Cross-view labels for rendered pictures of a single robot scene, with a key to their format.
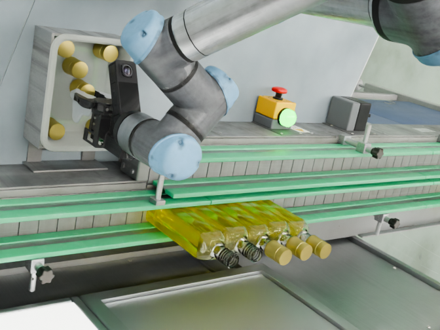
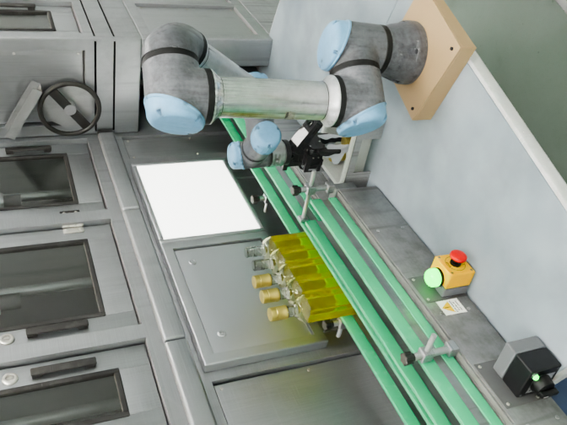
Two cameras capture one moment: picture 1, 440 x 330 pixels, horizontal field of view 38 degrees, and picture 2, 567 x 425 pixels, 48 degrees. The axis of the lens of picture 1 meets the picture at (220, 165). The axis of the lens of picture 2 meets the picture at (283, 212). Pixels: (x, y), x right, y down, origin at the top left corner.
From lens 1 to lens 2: 2.05 m
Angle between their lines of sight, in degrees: 90
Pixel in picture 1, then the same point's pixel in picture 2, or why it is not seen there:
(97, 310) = (250, 234)
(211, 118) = (246, 145)
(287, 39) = (499, 220)
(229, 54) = (445, 192)
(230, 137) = (373, 235)
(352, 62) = not seen: outside the picture
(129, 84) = (305, 130)
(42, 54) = not seen: hidden behind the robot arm
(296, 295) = (275, 342)
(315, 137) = (430, 314)
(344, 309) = (278, 395)
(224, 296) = not seen: hidden behind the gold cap
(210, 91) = (249, 129)
